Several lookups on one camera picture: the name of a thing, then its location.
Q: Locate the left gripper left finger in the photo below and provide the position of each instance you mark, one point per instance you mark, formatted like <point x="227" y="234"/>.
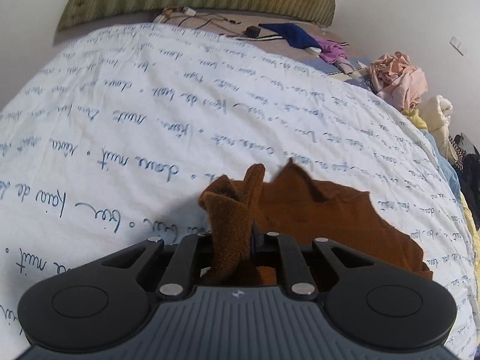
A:
<point x="191" y="256"/>

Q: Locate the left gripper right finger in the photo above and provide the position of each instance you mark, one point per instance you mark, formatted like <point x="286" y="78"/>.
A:
<point x="282" y="253"/>

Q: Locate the brown knit sweater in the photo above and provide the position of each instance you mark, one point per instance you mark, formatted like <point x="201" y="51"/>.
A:
<point x="294" y="204"/>

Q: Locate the dark clothes pile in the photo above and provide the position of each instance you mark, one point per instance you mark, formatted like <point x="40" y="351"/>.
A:
<point x="467" y="169"/>

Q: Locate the white quilt with blue script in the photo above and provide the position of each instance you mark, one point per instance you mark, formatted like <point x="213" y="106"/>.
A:
<point x="116" y="137"/>

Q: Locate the yellow garment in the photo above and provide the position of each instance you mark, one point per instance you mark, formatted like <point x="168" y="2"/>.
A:
<point x="413" y="116"/>

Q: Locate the cream puffy jacket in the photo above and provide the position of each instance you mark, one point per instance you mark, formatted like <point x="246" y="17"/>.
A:
<point x="437" y="113"/>

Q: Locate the pink crumpled garment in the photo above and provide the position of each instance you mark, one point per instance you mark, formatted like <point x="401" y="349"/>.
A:
<point x="397" y="81"/>

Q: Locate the purple garment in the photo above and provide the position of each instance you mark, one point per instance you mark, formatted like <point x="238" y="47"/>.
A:
<point x="331" y="51"/>

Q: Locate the dark blue garment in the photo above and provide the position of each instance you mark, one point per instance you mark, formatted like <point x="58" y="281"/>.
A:
<point x="294" y="35"/>

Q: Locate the black charger with cable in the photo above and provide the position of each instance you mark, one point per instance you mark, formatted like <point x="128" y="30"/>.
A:
<point x="229" y="25"/>

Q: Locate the white wall switch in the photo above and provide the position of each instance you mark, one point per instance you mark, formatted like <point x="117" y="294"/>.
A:
<point x="458" y="46"/>

